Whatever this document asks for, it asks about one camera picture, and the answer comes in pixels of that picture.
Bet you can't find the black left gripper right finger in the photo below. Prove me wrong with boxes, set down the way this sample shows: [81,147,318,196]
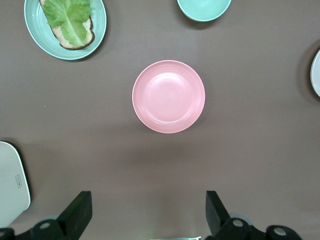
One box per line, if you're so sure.
[205,190,303,240]

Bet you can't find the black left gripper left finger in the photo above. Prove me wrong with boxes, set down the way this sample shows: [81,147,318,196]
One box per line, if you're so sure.
[0,190,93,240]

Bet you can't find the pink plate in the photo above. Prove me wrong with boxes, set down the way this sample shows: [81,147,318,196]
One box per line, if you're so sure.
[131,59,206,134]

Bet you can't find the white rounded cutting board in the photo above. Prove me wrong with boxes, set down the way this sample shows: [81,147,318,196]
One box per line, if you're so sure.
[0,141,31,226]

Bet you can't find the toasted bread slice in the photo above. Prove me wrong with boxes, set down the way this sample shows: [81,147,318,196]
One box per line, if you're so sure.
[38,0,96,50]

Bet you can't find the mint green ribbed plate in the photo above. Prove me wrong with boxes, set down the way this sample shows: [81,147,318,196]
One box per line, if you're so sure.
[23,0,108,61]

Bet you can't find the green lettuce leaf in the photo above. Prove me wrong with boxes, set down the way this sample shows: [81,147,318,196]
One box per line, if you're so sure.
[41,0,92,47]

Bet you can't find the mint green bowl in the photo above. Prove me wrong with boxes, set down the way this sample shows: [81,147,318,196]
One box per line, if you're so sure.
[176,0,233,22]

